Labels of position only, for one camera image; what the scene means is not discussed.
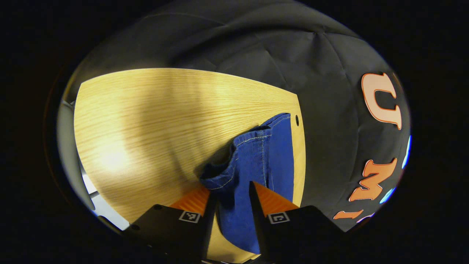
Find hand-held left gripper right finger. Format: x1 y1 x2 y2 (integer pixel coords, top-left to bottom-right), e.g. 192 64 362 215
249 181 347 263

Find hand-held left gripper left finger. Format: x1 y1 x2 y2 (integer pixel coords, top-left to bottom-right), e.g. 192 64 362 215
123 183 218 263

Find blue jeans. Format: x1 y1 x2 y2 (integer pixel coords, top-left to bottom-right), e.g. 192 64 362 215
200 113 295 254

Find black backdrop cloth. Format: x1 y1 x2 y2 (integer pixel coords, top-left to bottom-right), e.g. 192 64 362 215
71 0 411 232

